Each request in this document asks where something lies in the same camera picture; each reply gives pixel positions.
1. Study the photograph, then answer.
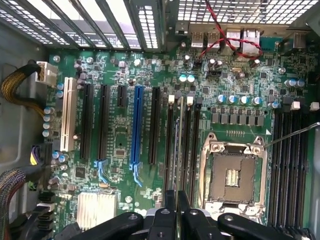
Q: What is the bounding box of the blue expansion slot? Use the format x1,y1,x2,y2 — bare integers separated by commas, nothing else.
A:
129,85,145,188

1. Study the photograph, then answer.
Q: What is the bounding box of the dark braided cable bundle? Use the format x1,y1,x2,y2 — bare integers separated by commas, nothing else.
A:
0,168,28,240

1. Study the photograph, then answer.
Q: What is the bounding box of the long black expansion slot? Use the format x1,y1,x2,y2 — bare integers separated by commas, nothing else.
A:
96,84,111,161
147,86,162,165
79,83,94,161

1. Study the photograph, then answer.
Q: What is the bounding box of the white power connector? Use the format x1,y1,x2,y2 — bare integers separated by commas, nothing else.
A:
35,61,58,88

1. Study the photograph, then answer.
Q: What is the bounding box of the silver USB port block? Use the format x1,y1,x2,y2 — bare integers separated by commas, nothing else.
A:
205,30,221,49
190,30,205,49

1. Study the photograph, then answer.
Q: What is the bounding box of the white PCI expansion slot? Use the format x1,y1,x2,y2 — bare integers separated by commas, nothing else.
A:
59,76,77,153

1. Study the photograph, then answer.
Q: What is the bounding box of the thin metal locking lever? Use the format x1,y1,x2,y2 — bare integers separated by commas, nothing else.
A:
263,121,320,149

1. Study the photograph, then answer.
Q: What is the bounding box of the green PC motherboard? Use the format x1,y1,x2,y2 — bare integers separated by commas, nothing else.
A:
46,21,320,240

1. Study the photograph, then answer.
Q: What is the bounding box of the black main power connector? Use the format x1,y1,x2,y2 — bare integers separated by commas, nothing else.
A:
29,143,54,191

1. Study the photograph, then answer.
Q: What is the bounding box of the silver CPU socket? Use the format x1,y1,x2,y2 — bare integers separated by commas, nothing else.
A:
198,133,269,219

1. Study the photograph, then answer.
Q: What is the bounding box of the grey metal PC case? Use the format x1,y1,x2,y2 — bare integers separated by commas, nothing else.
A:
0,0,320,240

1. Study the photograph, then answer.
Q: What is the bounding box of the red and black twisted wire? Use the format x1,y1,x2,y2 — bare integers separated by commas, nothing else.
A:
194,0,264,64

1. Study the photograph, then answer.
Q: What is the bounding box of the short black expansion slot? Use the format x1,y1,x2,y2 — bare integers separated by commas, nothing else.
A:
116,85,128,109

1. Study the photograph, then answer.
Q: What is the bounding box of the yellow black braided power cable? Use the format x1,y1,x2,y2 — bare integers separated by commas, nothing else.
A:
0,63,49,119

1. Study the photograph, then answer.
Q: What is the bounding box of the black SATA cable plug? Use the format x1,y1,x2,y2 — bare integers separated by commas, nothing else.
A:
36,191,56,232

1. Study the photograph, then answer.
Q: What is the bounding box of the silver finned chipset heatsink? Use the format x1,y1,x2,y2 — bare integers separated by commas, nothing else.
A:
76,191,118,230

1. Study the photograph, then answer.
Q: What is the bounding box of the silver network port block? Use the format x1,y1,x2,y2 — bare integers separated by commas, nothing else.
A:
225,26,261,55

